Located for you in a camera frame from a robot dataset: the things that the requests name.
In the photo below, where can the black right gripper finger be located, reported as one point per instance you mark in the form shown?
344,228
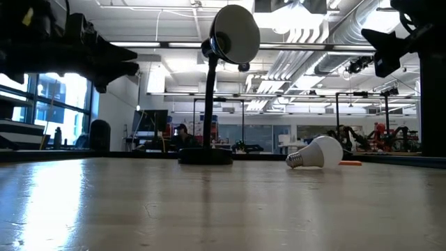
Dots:
388,52

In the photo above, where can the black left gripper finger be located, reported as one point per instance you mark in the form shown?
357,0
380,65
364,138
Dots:
115,71
111,49

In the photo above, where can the black gooseneck desk lamp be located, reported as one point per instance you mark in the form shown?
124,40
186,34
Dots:
209,104

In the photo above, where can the white lightbulb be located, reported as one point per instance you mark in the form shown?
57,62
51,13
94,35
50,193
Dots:
320,151

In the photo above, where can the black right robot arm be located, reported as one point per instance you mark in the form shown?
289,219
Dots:
433,104

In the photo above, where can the long ceiling light strip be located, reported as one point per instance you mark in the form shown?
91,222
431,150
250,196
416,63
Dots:
146,44

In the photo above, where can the large glass window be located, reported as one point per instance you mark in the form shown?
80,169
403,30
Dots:
59,104

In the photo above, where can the black computer monitor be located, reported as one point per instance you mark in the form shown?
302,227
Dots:
150,120

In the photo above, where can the black rounded chair back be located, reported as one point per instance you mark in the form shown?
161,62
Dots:
100,136

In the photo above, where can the red and black robot arms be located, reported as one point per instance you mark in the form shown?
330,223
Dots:
383,137

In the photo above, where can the dark drinking bottle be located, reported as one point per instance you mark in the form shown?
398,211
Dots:
57,139

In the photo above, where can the person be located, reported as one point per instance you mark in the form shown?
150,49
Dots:
183,139

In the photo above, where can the orange sticky note pad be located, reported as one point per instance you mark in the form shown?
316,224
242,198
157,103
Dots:
352,162

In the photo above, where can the silver ceiling duct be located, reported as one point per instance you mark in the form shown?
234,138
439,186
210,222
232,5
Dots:
348,31

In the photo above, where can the black background station frame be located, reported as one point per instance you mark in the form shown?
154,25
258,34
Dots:
194,122
337,111

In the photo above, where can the black ceiling camera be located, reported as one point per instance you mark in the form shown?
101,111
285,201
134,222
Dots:
243,67

